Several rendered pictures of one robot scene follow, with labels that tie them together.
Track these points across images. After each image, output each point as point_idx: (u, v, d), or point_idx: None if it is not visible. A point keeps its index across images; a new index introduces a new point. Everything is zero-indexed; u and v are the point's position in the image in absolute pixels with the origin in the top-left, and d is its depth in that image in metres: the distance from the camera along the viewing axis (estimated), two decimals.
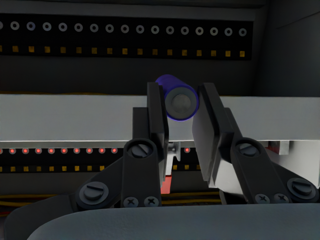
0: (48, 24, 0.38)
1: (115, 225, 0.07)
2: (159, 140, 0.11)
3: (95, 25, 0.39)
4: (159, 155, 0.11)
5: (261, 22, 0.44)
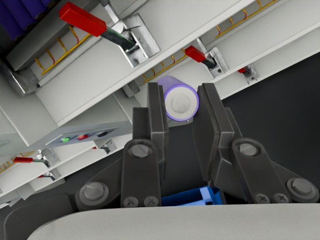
0: None
1: (115, 225, 0.07)
2: (159, 140, 0.11)
3: None
4: (159, 155, 0.11)
5: None
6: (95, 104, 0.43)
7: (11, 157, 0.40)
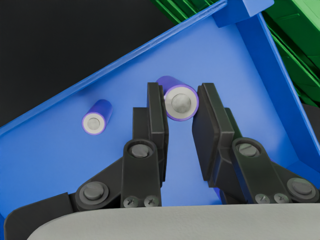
0: None
1: (115, 225, 0.07)
2: (159, 140, 0.11)
3: None
4: (159, 155, 0.11)
5: None
6: None
7: None
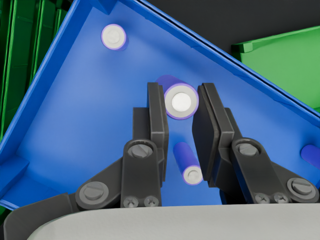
0: None
1: (115, 225, 0.07)
2: (159, 140, 0.11)
3: None
4: (159, 155, 0.11)
5: None
6: None
7: None
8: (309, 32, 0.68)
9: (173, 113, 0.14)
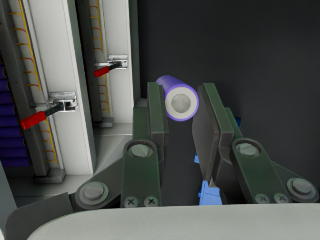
0: None
1: (115, 225, 0.07)
2: (159, 140, 0.11)
3: None
4: (159, 155, 0.11)
5: None
6: None
7: None
8: None
9: None
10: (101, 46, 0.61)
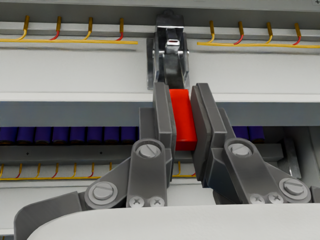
0: None
1: (115, 225, 0.07)
2: (167, 140, 0.11)
3: None
4: (166, 155, 0.11)
5: None
6: None
7: None
8: None
9: None
10: None
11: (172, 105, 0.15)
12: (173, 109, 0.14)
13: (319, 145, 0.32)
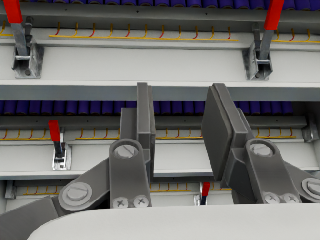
0: None
1: (115, 225, 0.07)
2: (145, 141, 0.11)
3: None
4: (145, 155, 0.11)
5: None
6: None
7: None
8: None
9: None
10: None
11: (270, 25, 0.31)
12: (269, 13, 0.31)
13: None
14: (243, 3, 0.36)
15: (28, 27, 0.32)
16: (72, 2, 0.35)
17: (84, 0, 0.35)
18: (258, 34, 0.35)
